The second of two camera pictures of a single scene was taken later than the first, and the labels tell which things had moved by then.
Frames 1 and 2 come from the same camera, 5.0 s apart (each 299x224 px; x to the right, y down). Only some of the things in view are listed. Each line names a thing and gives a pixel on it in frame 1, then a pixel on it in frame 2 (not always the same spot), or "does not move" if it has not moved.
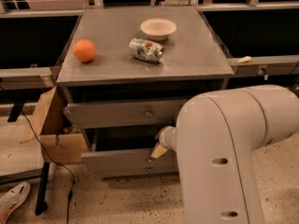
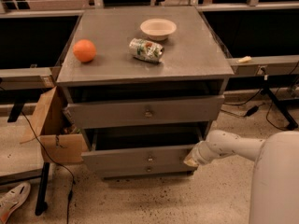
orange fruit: (85, 50) does not move
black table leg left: (41, 205) does not move
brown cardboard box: (52, 128) does not move
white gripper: (166, 137) -> (199, 155)
